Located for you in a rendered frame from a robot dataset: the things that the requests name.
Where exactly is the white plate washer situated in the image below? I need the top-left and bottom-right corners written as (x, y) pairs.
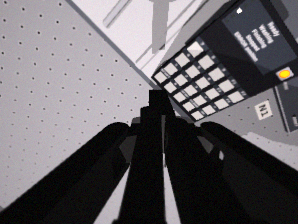
top-left (65, 0), bottom-right (298, 124)

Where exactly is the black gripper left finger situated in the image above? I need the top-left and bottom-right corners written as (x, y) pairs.
top-left (0, 90), bottom-right (167, 224)

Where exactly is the grey flat base plate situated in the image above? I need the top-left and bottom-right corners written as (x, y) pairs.
top-left (0, 0), bottom-right (298, 212)

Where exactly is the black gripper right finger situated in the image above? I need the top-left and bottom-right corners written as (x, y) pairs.
top-left (158, 90), bottom-right (298, 224)

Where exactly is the white label reading n1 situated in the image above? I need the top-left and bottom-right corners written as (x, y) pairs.
top-left (255, 101), bottom-right (272, 120)

